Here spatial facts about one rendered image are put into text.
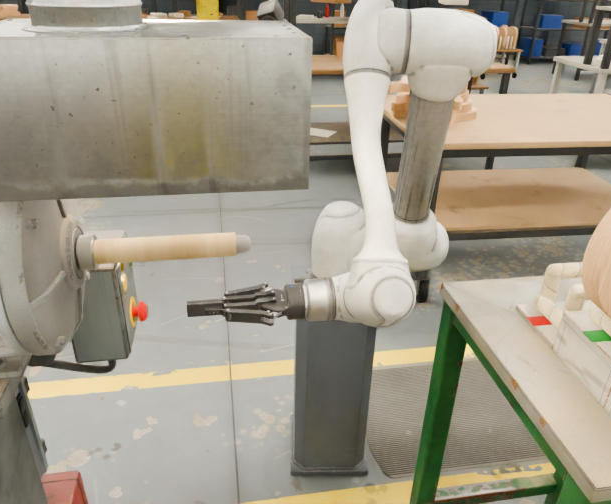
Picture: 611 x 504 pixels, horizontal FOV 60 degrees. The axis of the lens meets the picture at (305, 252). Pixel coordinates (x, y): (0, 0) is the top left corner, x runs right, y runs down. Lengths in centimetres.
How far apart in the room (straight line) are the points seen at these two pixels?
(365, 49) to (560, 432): 81
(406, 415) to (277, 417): 52
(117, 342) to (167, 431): 120
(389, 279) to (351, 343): 78
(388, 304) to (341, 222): 64
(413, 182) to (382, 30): 41
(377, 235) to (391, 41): 43
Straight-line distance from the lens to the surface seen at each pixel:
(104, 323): 104
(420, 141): 135
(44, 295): 66
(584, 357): 109
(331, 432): 191
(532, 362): 112
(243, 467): 207
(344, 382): 176
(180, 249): 71
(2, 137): 54
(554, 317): 120
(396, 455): 213
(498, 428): 234
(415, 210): 148
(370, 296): 91
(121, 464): 216
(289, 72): 51
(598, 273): 97
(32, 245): 65
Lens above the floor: 158
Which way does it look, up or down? 28 degrees down
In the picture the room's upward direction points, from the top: 1 degrees clockwise
